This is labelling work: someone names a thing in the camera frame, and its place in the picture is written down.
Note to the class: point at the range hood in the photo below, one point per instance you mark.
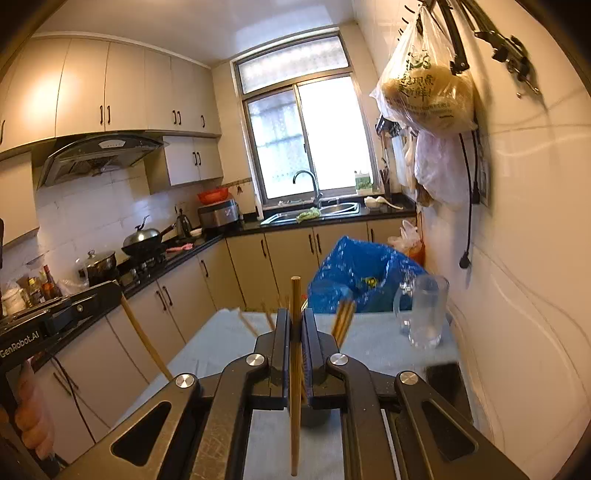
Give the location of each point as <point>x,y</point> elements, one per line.
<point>97,157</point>

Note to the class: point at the steel rice cooker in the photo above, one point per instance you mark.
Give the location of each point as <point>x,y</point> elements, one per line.
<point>219,213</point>

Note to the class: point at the white cutting board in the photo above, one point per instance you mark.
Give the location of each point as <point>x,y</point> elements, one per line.
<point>398,159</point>

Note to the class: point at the black wall rack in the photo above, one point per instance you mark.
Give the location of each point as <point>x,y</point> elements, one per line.
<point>385,127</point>

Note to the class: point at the red plastic bag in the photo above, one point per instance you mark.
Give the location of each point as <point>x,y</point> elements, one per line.
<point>417,254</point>

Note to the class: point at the green dish cloth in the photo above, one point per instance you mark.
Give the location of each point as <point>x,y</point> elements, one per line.
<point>308,214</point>

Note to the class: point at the grey-blue table cloth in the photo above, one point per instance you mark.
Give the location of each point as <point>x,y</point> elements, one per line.
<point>378,341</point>

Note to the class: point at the clear plastic bag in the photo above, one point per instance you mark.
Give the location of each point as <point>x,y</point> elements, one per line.
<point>438,170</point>

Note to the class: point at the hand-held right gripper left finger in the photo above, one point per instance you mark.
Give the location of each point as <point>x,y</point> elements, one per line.
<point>281,350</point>

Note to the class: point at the pink cloth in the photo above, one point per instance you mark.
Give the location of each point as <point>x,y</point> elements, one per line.
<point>180,248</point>

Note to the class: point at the wooden chopstick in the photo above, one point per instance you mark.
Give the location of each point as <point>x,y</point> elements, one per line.
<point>348,318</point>
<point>339,321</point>
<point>295,323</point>
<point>143,346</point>

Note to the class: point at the small white bowl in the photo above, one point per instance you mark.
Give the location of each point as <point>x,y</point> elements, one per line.
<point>196,231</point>

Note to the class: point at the red plastic basin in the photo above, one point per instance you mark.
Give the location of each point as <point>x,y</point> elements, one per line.
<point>213,196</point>

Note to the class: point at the black countertop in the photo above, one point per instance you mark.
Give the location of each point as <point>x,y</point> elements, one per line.
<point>244,228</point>

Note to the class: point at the dark utensil holder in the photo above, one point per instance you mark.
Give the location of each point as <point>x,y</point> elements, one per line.
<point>384,182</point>

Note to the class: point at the clear glass mug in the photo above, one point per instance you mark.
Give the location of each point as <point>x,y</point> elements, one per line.
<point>427,314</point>

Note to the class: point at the steel cooking pot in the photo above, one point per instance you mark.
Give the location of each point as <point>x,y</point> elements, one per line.
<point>99,266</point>

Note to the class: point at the beige upper cabinets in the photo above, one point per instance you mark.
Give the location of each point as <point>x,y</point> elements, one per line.
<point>115,87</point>

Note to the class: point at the kitchen window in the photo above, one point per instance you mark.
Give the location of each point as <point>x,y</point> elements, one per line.
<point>302,124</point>

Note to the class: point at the plastic bag with brown contents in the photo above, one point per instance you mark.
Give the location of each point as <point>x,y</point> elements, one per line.
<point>422,196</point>

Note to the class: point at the white plastic bag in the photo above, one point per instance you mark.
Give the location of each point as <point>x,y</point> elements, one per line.
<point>404,237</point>

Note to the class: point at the gas stove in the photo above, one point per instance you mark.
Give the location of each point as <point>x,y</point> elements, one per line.
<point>141,268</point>

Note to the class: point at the dark sauce bottle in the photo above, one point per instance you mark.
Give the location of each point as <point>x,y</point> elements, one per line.
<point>48,284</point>

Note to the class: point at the chrome faucet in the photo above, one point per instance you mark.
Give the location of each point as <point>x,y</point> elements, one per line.
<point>314,184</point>

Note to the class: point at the white ladle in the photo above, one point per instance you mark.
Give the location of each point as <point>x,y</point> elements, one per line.
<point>381,201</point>

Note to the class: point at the person's left hand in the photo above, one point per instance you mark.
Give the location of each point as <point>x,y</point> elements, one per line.
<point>34,415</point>

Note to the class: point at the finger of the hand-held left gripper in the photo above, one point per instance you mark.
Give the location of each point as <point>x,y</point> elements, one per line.
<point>83,307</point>

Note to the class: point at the small hook rail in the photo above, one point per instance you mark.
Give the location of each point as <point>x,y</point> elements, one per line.
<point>238,184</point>

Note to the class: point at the steel wok lid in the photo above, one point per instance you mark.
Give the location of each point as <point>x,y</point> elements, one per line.
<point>138,236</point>

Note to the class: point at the black wok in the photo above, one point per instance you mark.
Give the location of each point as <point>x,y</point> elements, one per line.
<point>145,248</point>

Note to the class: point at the beige base cabinets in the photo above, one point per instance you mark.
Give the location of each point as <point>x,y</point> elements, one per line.
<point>207,286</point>

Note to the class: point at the steel sink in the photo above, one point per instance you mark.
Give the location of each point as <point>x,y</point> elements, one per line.
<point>341,208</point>

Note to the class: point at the plastic bag with bread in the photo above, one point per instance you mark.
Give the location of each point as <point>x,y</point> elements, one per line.
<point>427,92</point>

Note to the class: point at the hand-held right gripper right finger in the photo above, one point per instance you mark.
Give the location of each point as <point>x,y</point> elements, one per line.
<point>310,350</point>

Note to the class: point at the black wall hook rail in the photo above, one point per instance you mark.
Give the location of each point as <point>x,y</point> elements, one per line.
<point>411,14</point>

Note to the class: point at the small condiment bottle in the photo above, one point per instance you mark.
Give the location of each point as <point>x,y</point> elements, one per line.
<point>33,288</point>

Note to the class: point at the dark kettle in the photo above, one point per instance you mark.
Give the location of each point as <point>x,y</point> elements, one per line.
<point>183,225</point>

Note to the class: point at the small beige wall cabinet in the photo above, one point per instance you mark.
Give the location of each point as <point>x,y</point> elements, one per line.
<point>189,161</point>

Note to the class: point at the blue trash bag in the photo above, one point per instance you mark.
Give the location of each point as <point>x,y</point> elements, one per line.
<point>360,272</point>

